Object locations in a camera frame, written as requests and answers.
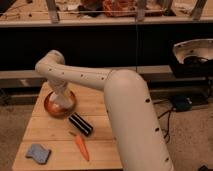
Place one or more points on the orange basket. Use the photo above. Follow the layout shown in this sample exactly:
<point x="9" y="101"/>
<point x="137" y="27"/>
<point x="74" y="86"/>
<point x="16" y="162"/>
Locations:
<point x="127" y="8"/>

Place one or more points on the black rectangular case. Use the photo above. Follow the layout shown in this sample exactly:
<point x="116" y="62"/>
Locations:
<point x="81" y="124"/>

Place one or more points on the translucent white cup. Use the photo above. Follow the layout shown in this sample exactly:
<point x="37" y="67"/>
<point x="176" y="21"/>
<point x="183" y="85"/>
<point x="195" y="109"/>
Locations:
<point x="65" y="101"/>

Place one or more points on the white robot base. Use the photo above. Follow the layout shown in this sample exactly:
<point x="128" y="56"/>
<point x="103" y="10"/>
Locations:
<point x="195" y="47"/>

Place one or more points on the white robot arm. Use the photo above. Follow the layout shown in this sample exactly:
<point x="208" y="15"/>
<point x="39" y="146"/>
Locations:
<point x="127" y="100"/>

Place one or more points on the blue sponge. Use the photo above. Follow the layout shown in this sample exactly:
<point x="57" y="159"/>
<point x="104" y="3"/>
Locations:
<point x="38" y="153"/>

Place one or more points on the orange carrot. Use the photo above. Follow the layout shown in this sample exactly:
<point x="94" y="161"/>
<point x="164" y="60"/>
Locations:
<point x="81" y="145"/>

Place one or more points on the orange ceramic bowl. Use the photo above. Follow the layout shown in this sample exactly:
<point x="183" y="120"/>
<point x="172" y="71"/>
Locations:
<point x="55" y="110"/>

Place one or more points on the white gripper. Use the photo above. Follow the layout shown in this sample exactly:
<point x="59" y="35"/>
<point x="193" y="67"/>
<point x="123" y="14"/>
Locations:
<point x="60" y="90"/>

